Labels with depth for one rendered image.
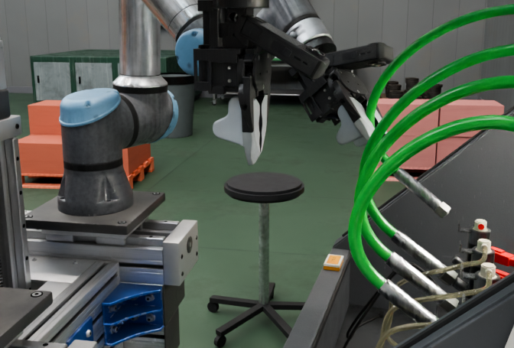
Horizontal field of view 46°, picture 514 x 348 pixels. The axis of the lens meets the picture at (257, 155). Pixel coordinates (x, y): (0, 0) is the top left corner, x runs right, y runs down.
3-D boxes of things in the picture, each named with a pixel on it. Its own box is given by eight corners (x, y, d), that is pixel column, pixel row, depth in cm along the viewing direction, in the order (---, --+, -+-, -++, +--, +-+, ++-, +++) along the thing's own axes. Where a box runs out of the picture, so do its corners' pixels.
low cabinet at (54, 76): (203, 98, 1059) (201, 50, 1040) (167, 115, 873) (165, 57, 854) (89, 95, 1095) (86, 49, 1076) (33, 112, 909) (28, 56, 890)
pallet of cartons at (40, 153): (125, 194, 489) (121, 115, 474) (4, 187, 510) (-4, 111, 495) (160, 170, 566) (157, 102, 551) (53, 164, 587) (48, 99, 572)
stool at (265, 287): (328, 298, 308) (332, 167, 293) (323, 358, 255) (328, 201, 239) (216, 291, 317) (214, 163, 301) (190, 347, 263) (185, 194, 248)
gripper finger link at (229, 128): (218, 161, 80) (216, 92, 78) (260, 164, 79) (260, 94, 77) (209, 167, 77) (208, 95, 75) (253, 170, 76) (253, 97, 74)
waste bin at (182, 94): (200, 138, 715) (199, 76, 699) (150, 140, 702) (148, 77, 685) (193, 129, 770) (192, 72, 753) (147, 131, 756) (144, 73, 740)
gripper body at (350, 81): (338, 129, 102) (307, 74, 106) (376, 97, 97) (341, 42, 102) (312, 125, 96) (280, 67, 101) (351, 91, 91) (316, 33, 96)
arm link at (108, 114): (49, 159, 120) (43, 92, 117) (101, 147, 131) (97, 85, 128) (89, 167, 113) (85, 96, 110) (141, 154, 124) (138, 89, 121)
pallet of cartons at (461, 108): (365, 158, 611) (367, 92, 595) (486, 164, 589) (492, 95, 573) (362, 180, 532) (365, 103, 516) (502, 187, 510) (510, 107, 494)
